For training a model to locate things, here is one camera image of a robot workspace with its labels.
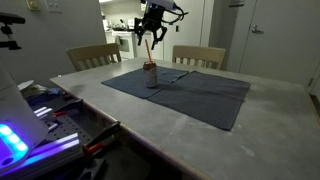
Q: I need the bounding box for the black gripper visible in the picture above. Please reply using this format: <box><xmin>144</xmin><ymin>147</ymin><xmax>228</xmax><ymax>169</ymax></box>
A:
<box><xmin>133</xmin><ymin>3</ymin><xmax>168</xmax><ymax>51</ymax></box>

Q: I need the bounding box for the red drinking straw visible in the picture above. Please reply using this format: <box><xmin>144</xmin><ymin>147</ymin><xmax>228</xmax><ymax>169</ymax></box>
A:
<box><xmin>144</xmin><ymin>38</ymin><xmax>154</xmax><ymax>65</ymax></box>

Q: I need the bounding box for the silver red soda can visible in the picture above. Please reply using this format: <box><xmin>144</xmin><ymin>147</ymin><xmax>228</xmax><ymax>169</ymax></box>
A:
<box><xmin>142</xmin><ymin>61</ymin><xmax>159</xmax><ymax>89</ymax></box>

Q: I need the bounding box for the white oven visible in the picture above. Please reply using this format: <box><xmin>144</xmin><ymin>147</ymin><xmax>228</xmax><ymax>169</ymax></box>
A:
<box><xmin>111</xmin><ymin>30</ymin><xmax>136</xmax><ymax>62</ymax></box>

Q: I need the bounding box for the light wooden chair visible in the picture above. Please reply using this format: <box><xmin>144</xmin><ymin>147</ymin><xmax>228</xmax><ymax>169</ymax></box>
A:
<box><xmin>65</xmin><ymin>42</ymin><xmax>123</xmax><ymax>73</ymax></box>
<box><xmin>171</xmin><ymin>44</ymin><xmax>227</xmax><ymax>71</ymax></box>

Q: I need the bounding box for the dark blue cloth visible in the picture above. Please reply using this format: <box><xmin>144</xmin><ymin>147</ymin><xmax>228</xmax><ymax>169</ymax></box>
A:
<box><xmin>101</xmin><ymin>65</ymin><xmax>190</xmax><ymax>100</ymax></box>
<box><xmin>146</xmin><ymin>70</ymin><xmax>252</xmax><ymax>132</ymax></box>

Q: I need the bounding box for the small blue object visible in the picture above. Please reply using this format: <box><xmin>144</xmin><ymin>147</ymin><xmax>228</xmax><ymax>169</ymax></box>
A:
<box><xmin>47</xmin><ymin>87</ymin><xmax>62</xmax><ymax>97</ymax></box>

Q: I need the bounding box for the cream outlet plate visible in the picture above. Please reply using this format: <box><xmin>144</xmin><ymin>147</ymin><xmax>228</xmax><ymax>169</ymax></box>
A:
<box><xmin>25</xmin><ymin>0</ymin><xmax>42</xmax><ymax>12</ymax></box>

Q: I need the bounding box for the grey door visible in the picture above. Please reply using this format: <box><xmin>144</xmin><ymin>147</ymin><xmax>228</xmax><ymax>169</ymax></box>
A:
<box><xmin>238</xmin><ymin>0</ymin><xmax>320</xmax><ymax>88</ymax></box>

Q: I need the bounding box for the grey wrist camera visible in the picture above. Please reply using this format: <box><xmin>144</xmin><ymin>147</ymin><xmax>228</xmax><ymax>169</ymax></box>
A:
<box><xmin>145</xmin><ymin>0</ymin><xmax>178</xmax><ymax>10</ymax></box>

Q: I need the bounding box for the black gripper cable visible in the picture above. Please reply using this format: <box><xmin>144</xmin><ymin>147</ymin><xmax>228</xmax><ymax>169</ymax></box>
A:
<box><xmin>161</xmin><ymin>4</ymin><xmax>190</xmax><ymax>26</ymax></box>

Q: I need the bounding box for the white light switch plate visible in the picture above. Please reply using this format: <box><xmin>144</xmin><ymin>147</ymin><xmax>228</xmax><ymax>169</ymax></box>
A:
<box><xmin>44</xmin><ymin>0</ymin><xmax>64</xmax><ymax>14</ymax></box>

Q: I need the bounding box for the silver door lever handle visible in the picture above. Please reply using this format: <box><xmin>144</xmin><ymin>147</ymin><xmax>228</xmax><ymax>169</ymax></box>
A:
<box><xmin>251</xmin><ymin>24</ymin><xmax>265</xmax><ymax>35</ymax></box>

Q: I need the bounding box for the black clamp orange handle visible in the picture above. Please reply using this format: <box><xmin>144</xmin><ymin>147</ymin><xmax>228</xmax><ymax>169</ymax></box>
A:
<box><xmin>81</xmin><ymin>121</ymin><xmax>122</xmax><ymax>158</ymax></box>
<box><xmin>51</xmin><ymin>98</ymin><xmax>85</xmax><ymax>118</ymax></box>

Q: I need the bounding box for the aluminium rail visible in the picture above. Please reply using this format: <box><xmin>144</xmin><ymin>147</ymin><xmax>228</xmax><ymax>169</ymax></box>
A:
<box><xmin>33</xmin><ymin>106</ymin><xmax>55</xmax><ymax>122</ymax></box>
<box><xmin>19</xmin><ymin>132</ymin><xmax>84</xmax><ymax>168</ymax></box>

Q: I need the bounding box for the black camera on mount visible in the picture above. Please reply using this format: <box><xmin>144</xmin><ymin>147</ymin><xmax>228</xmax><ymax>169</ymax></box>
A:
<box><xmin>0</xmin><ymin>12</ymin><xmax>27</xmax><ymax>52</ymax></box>

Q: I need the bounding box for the black bracket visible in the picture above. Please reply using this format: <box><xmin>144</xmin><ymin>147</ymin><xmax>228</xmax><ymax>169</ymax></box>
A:
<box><xmin>77</xmin><ymin>157</ymin><xmax>108</xmax><ymax>180</ymax></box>

